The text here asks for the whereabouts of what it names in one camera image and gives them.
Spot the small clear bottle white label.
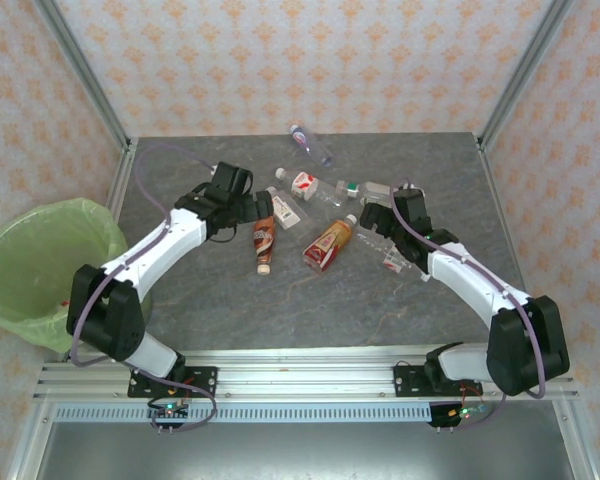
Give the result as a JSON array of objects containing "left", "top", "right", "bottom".
[{"left": 264, "top": 185, "right": 311, "bottom": 231}]

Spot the brown chocolate drink bottle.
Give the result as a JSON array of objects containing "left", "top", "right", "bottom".
[{"left": 252, "top": 215, "right": 277, "bottom": 275}]

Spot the clear plastic bottle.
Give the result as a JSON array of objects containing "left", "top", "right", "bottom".
[{"left": 355, "top": 227, "right": 415, "bottom": 275}]

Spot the orange and red tea bottle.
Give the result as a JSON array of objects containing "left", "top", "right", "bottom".
[{"left": 301, "top": 213, "right": 359, "bottom": 275}]

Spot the bin with green plastic liner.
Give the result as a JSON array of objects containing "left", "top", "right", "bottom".
[{"left": 0, "top": 197, "right": 154, "bottom": 354}]

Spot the clear bottle with green label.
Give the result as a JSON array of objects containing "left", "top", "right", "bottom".
[{"left": 335, "top": 178, "right": 399, "bottom": 202}]

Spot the clear bottle red white label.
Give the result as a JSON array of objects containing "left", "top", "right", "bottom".
[{"left": 274, "top": 167, "right": 350, "bottom": 209}]

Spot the clear bottle with purple label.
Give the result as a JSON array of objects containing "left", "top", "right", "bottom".
[{"left": 288, "top": 123, "right": 334, "bottom": 167}]

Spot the aluminium table edge strip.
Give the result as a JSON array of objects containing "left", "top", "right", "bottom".
[
  {"left": 476, "top": 135, "right": 537, "bottom": 301},
  {"left": 103, "top": 139, "right": 139, "bottom": 214}
]

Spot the small controller circuit board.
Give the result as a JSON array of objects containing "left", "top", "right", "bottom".
[
  {"left": 147, "top": 399, "right": 191, "bottom": 435},
  {"left": 428, "top": 402, "right": 489, "bottom": 430}
]

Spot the grey metal panel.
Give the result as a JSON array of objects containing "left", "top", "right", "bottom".
[{"left": 29, "top": 422, "right": 576, "bottom": 480}]

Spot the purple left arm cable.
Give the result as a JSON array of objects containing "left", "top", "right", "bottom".
[{"left": 68, "top": 143, "right": 219, "bottom": 435}]

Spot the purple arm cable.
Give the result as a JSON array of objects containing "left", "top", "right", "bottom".
[
  {"left": 68, "top": 143, "right": 219, "bottom": 435},
  {"left": 388, "top": 180, "right": 549, "bottom": 430}
]

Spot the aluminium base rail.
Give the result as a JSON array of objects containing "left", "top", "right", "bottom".
[{"left": 33, "top": 349, "right": 580, "bottom": 403}]

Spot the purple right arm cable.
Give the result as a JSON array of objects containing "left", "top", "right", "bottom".
[{"left": 388, "top": 180, "right": 549, "bottom": 430}]

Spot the aluminium frame post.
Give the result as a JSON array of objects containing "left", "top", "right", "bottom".
[
  {"left": 477, "top": 0, "right": 579, "bottom": 151},
  {"left": 32, "top": 0, "right": 134, "bottom": 154}
]

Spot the slotted grey cable duct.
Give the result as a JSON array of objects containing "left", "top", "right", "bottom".
[{"left": 53, "top": 403, "right": 566, "bottom": 424}]

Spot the aluminium frame bar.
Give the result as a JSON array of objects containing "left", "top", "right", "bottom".
[
  {"left": 553, "top": 399, "right": 600, "bottom": 480},
  {"left": 7, "top": 402, "right": 56, "bottom": 480}
]

